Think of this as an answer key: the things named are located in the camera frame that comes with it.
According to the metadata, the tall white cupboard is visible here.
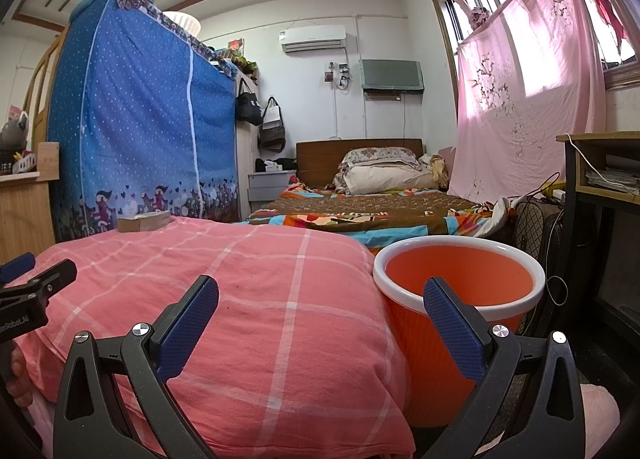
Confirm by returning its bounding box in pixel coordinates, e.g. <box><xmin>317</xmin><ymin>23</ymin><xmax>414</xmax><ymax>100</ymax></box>
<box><xmin>235</xmin><ymin>66</ymin><xmax>261</xmax><ymax>217</ymax></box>

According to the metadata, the brown wooden headboard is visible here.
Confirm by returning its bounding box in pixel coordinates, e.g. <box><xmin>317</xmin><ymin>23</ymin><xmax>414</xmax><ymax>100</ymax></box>
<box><xmin>296</xmin><ymin>139</ymin><xmax>423</xmax><ymax>187</ymax></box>

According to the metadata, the grey plush toy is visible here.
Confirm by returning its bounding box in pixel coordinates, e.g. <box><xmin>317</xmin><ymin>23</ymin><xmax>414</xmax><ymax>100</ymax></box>
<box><xmin>0</xmin><ymin>109</ymin><xmax>31</xmax><ymax>150</ymax></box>

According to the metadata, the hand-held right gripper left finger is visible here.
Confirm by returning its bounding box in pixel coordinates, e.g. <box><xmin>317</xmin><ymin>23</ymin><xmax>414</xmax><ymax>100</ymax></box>
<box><xmin>52</xmin><ymin>275</ymin><xmax>221</xmax><ymax>459</ymax></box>

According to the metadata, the person's left hand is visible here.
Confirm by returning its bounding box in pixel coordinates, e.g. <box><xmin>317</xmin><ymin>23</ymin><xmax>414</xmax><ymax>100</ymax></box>
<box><xmin>10</xmin><ymin>343</ymin><xmax>38</xmax><ymax>407</ymax></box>

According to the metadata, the green covered wall television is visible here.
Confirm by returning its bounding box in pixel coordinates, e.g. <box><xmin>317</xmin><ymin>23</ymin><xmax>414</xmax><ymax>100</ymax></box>
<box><xmin>360</xmin><ymin>59</ymin><xmax>425</xmax><ymax>91</ymax></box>

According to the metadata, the orange bucket with white rim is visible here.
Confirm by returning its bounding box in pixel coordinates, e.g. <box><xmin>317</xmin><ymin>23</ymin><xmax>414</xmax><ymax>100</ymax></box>
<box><xmin>372</xmin><ymin>235</ymin><xmax>546</xmax><ymax>430</ymax></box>

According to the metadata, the wooden arched frame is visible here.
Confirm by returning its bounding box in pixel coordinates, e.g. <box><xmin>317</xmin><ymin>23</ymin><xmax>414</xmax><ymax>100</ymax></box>
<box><xmin>22</xmin><ymin>24</ymin><xmax>68</xmax><ymax>150</ymax></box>

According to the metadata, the cream pillow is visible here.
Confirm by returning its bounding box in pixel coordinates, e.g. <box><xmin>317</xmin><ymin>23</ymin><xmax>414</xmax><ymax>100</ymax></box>
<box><xmin>345</xmin><ymin>165</ymin><xmax>436</xmax><ymax>191</ymax></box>

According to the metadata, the wall socket with plugs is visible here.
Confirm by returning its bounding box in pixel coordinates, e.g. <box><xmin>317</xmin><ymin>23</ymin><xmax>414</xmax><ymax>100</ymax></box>
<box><xmin>322</xmin><ymin>60</ymin><xmax>351</xmax><ymax>90</ymax></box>

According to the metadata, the blue dotted fabric wardrobe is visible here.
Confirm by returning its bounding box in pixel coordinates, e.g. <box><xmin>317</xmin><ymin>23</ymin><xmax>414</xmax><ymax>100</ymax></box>
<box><xmin>47</xmin><ymin>0</ymin><xmax>240</xmax><ymax>242</ymax></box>

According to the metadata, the white air conditioner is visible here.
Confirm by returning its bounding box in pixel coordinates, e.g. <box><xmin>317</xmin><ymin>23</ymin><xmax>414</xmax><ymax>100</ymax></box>
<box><xmin>280</xmin><ymin>25</ymin><xmax>347</xmax><ymax>54</ymax></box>

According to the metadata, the floral pillow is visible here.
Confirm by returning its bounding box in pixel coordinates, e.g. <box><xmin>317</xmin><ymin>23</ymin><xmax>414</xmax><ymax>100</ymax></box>
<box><xmin>341</xmin><ymin>148</ymin><xmax>420</xmax><ymax>173</ymax></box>

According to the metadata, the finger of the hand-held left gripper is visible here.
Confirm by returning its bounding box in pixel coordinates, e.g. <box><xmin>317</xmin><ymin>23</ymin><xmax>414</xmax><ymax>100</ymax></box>
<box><xmin>20</xmin><ymin>259</ymin><xmax>78</xmax><ymax>303</ymax></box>
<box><xmin>0</xmin><ymin>252</ymin><xmax>36</xmax><ymax>285</ymax></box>

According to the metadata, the colourful brown bedspread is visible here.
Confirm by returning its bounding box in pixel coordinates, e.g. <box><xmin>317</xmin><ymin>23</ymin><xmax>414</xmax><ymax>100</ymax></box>
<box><xmin>247</xmin><ymin>176</ymin><xmax>518</xmax><ymax>252</ymax></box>

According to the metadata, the black item on nightstand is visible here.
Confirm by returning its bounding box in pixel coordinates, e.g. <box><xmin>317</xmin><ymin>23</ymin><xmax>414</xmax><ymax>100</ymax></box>
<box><xmin>255</xmin><ymin>157</ymin><xmax>297</xmax><ymax>172</ymax></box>

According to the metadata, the black hanging bag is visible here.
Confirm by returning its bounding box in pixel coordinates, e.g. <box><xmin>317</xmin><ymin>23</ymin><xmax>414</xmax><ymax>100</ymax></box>
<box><xmin>235</xmin><ymin>78</ymin><xmax>263</xmax><ymax>127</ymax></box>

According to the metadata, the pink fleece clothing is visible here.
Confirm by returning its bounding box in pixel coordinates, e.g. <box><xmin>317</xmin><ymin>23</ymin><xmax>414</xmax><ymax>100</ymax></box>
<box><xmin>580</xmin><ymin>381</ymin><xmax>621</xmax><ymax>459</ymax></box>

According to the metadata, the yellowish crumpled cloth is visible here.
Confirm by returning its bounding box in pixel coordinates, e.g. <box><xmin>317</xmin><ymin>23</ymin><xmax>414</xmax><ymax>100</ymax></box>
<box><xmin>420</xmin><ymin>154</ymin><xmax>451</xmax><ymax>190</ymax></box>

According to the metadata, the grey nightstand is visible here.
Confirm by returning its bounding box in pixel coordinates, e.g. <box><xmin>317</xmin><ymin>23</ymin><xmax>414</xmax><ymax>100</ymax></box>
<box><xmin>248</xmin><ymin>170</ymin><xmax>298</xmax><ymax>207</ymax></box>

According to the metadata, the stack of papers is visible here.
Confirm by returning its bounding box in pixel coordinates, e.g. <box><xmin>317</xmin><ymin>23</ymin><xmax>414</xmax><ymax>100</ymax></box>
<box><xmin>585</xmin><ymin>154</ymin><xmax>640</xmax><ymax>190</ymax></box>

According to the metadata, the black electric fan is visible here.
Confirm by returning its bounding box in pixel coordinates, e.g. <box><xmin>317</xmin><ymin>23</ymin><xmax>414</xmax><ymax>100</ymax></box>
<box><xmin>512</xmin><ymin>199</ymin><xmax>566</xmax><ymax>340</ymax></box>

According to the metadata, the wooden desk with black frame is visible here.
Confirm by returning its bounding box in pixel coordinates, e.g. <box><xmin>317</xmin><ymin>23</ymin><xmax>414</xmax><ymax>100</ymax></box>
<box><xmin>556</xmin><ymin>130</ymin><xmax>640</xmax><ymax>340</ymax></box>

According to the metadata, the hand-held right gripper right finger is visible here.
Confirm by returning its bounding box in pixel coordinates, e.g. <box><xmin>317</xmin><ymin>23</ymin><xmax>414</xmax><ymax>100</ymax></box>
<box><xmin>422</xmin><ymin>277</ymin><xmax>587</xmax><ymax>459</ymax></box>

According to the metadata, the light wooden cabinet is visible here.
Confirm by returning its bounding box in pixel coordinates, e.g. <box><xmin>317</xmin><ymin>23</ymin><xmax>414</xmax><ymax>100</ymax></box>
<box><xmin>0</xmin><ymin>141</ymin><xmax>61</xmax><ymax>260</ymax></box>

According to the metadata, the pink plaid blanket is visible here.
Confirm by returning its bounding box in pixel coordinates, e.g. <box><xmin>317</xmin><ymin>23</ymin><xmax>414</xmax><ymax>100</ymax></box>
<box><xmin>12</xmin><ymin>216</ymin><xmax>416</xmax><ymax>459</ymax></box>

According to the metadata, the grey hanging tote bag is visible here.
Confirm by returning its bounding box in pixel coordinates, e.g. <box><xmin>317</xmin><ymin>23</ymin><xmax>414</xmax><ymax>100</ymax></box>
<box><xmin>257</xmin><ymin>96</ymin><xmax>287</xmax><ymax>150</ymax></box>

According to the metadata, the small white yellow toy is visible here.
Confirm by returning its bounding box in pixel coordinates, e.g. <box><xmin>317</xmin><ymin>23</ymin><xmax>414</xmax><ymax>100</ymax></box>
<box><xmin>12</xmin><ymin>150</ymin><xmax>40</xmax><ymax>174</ymax></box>

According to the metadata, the white cable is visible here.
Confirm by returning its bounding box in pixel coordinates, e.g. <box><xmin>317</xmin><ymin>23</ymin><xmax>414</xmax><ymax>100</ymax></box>
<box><xmin>567</xmin><ymin>134</ymin><xmax>640</xmax><ymax>190</ymax></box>

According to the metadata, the wooden block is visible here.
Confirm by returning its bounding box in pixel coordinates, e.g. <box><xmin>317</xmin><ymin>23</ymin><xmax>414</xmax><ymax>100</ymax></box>
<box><xmin>117</xmin><ymin>211</ymin><xmax>171</xmax><ymax>233</ymax></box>

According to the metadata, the white lampshade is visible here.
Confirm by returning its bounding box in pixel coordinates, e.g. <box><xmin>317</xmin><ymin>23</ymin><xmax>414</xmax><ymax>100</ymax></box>
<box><xmin>162</xmin><ymin>11</ymin><xmax>202</xmax><ymax>38</ymax></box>

